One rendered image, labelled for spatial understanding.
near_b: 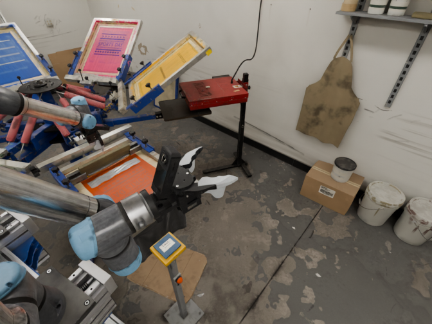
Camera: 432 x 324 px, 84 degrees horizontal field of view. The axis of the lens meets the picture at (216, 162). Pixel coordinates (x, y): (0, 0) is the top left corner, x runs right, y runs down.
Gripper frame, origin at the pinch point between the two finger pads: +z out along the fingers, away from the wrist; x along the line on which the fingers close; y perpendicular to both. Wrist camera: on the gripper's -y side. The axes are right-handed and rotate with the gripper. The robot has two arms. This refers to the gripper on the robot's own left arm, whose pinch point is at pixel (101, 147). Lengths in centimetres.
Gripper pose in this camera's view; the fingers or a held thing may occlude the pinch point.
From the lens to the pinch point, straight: 171.9
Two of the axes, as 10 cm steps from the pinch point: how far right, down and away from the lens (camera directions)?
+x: 7.5, 4.2, -5.0
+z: 0.1, 7.6, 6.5
